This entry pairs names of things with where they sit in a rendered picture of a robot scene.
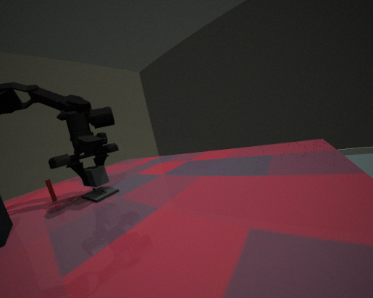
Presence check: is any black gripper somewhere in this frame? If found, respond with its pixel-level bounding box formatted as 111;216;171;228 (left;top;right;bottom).
49;129;118;185

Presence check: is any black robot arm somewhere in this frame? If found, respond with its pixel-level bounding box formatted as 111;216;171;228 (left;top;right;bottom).
0;82;115;153

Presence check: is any dark red cylindrical peg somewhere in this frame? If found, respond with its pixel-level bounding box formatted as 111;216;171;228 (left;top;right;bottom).
46;179;57;202

